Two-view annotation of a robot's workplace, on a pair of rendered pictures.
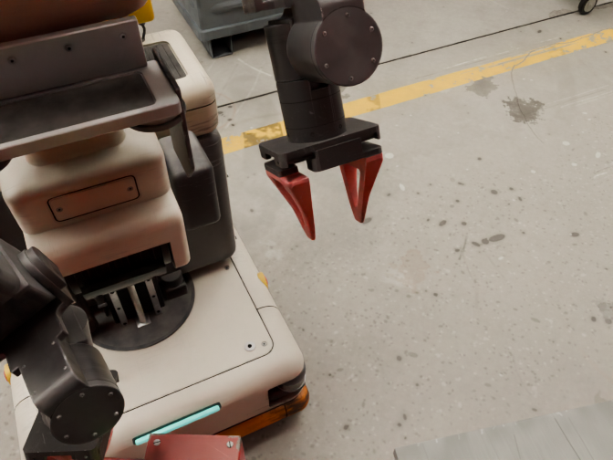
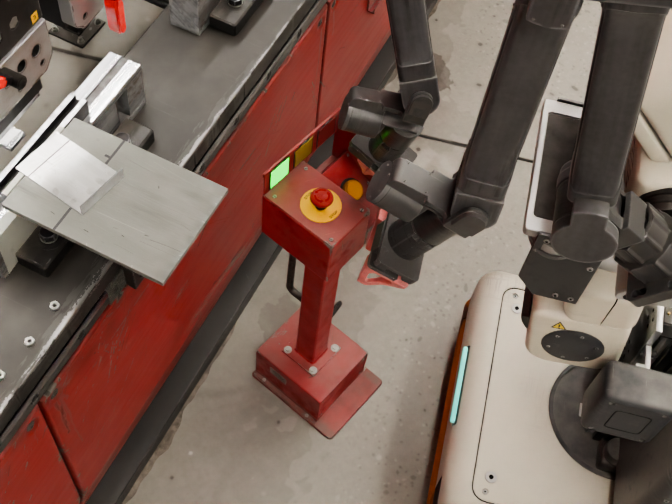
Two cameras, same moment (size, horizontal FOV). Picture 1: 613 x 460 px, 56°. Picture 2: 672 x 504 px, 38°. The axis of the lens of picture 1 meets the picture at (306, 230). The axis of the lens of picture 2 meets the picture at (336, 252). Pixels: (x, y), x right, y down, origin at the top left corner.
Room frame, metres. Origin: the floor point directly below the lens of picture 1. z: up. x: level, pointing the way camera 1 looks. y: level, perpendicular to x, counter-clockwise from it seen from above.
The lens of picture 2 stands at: (0.73, -0.66, 2.17)
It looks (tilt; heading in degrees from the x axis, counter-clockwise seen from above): 58 degrees down; 121
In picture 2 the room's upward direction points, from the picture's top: 9 degrees clockwise
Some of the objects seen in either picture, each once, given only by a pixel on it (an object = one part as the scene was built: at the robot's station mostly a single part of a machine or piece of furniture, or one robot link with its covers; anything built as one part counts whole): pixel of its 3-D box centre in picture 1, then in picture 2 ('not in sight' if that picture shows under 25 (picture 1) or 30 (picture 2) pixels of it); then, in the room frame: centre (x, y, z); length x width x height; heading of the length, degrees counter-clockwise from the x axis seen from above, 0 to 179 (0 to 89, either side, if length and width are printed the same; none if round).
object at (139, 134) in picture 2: not in sight; (88, 194); (-0.04, -0.16, 0.89); 0.30 x 0.05 x 0.03; 102
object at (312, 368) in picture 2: not in sight; (311, 348); (0.20, 0.18, 0.13); 0.10 x 0.10 x 0.01; 88
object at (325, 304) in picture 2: not in sight; (319, 293); (0.20, 0.18, 0.39); 0.05 x 0.05 x 0.54; 88
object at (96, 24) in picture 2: not in sight; (76, 25); (-1.02, 0.58, 0.01); 0.12 x 0.12 x 0.03; 12
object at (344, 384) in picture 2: not in sight; (319, 368); (0.23, 0.17, 0.06); 0.25 x 0.20 x 0.12; 178
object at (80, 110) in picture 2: not in sight; (41, 148); (-0.09, -0.19, 0.99); 0.20 x 0.03 x 0.03; 102
